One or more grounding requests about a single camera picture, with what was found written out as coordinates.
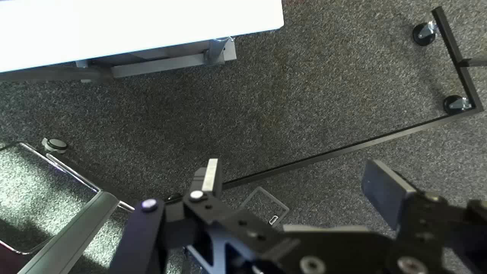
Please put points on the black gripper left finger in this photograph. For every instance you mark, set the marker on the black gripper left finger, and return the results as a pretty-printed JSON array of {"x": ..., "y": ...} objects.
[{"x": 210, "y": 219}]

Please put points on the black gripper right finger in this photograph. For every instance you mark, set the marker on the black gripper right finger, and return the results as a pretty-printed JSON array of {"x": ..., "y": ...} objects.
[{"x": 387, "y": 190}]

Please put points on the grey table leg base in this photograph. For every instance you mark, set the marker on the grey table leg base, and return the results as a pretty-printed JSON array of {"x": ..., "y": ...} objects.
[{"x": 207, "y": 53}]

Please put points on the robot base stand frame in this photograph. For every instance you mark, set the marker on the robot base stand frame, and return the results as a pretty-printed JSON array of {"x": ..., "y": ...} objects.
[{"x": 52, "y": 218}]

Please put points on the black clothes rail frame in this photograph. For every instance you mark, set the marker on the black clothes rail frame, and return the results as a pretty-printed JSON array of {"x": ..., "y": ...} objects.
[{"x": 463, "y": 72}]

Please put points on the black rail caster wheel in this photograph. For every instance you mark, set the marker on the black rail caster wheel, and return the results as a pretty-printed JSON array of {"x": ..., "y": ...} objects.
[{"x": 425, "y": 34}]

